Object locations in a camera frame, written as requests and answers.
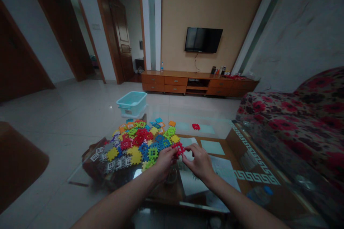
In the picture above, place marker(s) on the person's right hand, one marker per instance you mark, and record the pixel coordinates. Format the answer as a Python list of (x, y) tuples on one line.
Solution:
[(198, 160)]

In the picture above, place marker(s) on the person's left hand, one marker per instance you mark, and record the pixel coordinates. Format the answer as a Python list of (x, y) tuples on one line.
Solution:
[(163, 163)]

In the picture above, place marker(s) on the person's left fingers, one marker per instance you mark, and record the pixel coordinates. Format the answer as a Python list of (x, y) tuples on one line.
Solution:
[(172, 154)]

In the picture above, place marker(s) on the person's right thumb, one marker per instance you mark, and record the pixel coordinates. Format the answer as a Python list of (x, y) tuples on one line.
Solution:
[(186, 161)]

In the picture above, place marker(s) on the person's right index finger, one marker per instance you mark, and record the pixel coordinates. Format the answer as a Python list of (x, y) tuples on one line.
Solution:
[(191, 147)]

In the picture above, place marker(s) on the red interlocking plastic tile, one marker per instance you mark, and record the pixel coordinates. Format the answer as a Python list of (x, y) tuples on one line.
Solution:
[(178, 150)]

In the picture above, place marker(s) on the glass coffee table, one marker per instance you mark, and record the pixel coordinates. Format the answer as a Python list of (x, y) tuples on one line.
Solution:
[(204, 164)]

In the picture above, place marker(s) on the small red plastic tile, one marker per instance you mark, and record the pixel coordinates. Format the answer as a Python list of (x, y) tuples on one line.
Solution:
[(196, 126)]

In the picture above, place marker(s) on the white paper sheets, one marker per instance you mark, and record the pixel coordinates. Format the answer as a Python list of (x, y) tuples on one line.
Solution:
[(209, 170)]

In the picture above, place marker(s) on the orange plastic tile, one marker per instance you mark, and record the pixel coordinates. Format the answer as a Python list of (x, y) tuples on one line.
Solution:
[(172, 123)]

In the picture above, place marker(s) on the pile of colourful interlocking tiles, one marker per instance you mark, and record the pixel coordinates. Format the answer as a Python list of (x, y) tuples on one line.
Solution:
[(137, 140)]

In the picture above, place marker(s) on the wooden television cabinet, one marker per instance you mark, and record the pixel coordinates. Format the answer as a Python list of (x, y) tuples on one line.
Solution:
[(199, 82)]

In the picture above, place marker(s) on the light blue plastic bin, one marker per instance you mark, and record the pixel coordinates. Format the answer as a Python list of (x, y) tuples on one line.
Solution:
[(131, 103)]

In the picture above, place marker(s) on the clear plastic water bottle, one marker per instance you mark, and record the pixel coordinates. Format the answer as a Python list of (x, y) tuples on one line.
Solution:
[(260, 195)]

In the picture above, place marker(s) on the floral red sofa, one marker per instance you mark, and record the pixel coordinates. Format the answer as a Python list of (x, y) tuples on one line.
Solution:
[(298, 121)]

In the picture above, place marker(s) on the brown wooden door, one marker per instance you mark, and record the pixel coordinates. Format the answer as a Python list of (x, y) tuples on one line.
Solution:
[(121, 41)]

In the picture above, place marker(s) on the wall-mounted black television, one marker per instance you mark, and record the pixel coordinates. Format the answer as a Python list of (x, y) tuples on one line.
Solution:
[(203, 39)]

